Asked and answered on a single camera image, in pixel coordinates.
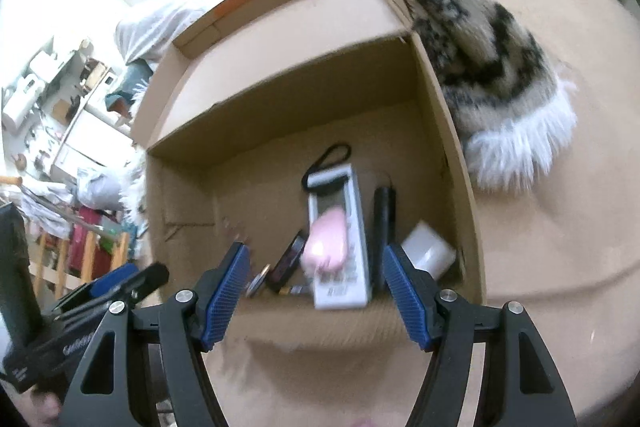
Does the black hair tie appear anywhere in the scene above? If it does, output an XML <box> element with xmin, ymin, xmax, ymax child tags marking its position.
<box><xmin>301</xmin><ymin>142</ymin><xmax>353</xmax><ymax>193</ymax></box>

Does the crumpled plastic bag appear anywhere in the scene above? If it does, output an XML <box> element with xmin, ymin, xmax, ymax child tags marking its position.
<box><xmin>74</xmin><ymin>166</ymin><xmax>132</xmax><ymax>211</ymax></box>

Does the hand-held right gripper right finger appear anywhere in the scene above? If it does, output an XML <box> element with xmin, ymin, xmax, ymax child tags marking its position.
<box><xmin>382</xmin><ymin>242</ymin><xmax>579</xmax><ymax>427</ymax></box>

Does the small black flashlight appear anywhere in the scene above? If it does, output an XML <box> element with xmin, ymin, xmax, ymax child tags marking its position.
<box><xmin>372</xmin><ymin>185</ymin><xmax>398</xmax><ymax>296</ymax></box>

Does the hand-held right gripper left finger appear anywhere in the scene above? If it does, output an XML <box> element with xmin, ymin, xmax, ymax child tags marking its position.
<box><xmin>60</xmin><ymin>241</ymin><xmax>251</xmax><ymax>427</ymax></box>

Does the white remote control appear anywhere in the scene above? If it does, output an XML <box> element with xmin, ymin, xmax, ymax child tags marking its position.
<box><xmin>305</xmin><ymin>164</ymin><xmax>374</xmax><ymax>311</ymax></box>

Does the white charger plug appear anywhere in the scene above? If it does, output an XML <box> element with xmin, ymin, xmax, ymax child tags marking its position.
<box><xmin>400</xmin><ymin>220</ymin><xmax>457</xmax><ymax>281</ymax></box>

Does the black rectangular device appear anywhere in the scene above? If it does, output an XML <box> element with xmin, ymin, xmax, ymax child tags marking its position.
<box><xmin>264</xmin><ymin>229</ymin><xmax>311</xmax><ymax>294</ymax></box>

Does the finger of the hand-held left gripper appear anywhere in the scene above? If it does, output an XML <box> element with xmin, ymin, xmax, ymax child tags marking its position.
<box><xmin>112</xmin><ymin>262</ymin><xmax>171</xmax><ymax>308</ymax></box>
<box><xmin>52</xmin><ymin>262</ymin><xmax>142</xmax><ymax>314</ymax></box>

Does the small pink block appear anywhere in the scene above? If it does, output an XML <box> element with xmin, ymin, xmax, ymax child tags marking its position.
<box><xmin>299</xmin><ymin>205</ymin><xmax>350</xmax><ymax>276</ymax></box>

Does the round metal coin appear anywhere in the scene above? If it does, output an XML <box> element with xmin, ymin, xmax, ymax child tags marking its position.
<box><xmin>245</xmin><ymin>262</ymin><xmax>274</xmax><ymax>298</ymax></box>

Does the white cabinet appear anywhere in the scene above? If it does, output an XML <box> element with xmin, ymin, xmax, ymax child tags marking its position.
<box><xmin>49</xmin><ymin>106</ymin><xmax>134</xmax><ymax>174</ymax></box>

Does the patterned furry cushion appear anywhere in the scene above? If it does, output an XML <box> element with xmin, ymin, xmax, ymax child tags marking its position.
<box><xmin>367</xmin><ymin>0</ymin><xmax>579</xmax><ymax>193</ymax></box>

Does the white furry cloth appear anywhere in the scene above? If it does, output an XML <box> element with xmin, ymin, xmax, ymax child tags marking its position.
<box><xmin>119</xmin><ymin>151</ymin><xmax>151</xmax><ymax>239</ymax></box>

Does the wooden frame rack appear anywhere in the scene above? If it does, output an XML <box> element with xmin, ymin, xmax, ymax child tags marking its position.
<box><xmin>29</xmin><ymin>226</ymin><xmax>132</xmax><ymax>304</ymax></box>

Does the cardboard box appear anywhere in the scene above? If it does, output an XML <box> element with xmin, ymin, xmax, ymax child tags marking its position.
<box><xmin>130</xmin><ymin>0</ymin><xmax>487</xmax><ymax>349</ymax></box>

